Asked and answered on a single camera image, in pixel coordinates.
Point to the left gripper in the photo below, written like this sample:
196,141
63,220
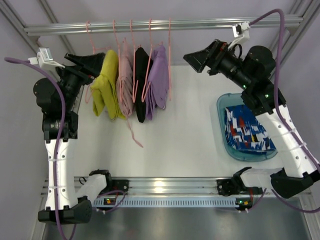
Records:
75,72

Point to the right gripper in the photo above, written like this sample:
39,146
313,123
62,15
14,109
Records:
215,57

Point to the pink hanger of blue trousers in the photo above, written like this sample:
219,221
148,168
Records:
169,59

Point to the pink hanger of purple trousers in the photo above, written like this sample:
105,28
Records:
146,84

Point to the purple trousers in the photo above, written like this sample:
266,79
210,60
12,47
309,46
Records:
158,78

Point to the blue patterned trousers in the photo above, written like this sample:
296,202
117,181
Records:
244,133

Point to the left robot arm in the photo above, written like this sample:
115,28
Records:
64,204

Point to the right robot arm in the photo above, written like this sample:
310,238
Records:
300,170

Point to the yellow trousers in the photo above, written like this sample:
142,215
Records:
104,92

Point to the pink trousers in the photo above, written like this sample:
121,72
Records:
127,107

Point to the pink hanger of yellow trousers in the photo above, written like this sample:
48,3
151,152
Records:
88,92

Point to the black trousers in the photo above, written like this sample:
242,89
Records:
141,64

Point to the pink hanger of black trousers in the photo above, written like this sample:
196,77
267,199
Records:
134,81

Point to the teal plastic bin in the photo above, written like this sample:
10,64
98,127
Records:
230,100

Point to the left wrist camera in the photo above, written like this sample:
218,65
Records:
45,59

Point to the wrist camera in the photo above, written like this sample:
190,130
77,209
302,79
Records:
45,59
240,33

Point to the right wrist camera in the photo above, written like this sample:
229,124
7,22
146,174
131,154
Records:
240,33

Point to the aluminium hanging rail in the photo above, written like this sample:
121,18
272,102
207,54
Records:
61,29

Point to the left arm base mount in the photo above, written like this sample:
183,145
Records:
117,186

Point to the aluminium front rail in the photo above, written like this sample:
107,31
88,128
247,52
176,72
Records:
172,186

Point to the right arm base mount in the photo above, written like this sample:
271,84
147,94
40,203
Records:
234,186

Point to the grey slotted cable duct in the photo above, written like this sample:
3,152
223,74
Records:
173,202

